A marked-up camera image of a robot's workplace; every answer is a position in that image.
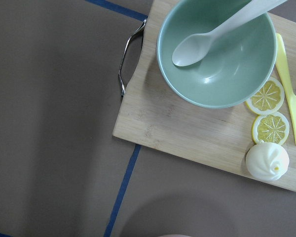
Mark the white plastic spoon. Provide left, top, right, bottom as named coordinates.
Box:
left=172, top=0, right=285, bottom=67

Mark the green bowl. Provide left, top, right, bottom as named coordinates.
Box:
left=156, top=0, right=276, bottom=109

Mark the lemon slice upper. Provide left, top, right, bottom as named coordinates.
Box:
left=245, top=77, right=285, bottom=115

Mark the lemon slice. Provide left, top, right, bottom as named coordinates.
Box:
left=251, top=112, right=290, bottom=145
left=245, top=77, right=285, bottom=115

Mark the lemon slice lower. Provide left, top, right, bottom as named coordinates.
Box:
left=251, top=112, right=290, bottom=145

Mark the white garlic bulb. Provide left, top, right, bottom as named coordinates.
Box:
left=245, top=142, right=290, bottom=182

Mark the yellow plastic knife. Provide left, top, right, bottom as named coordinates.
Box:
left=275, top=33, right=296, bottom=147

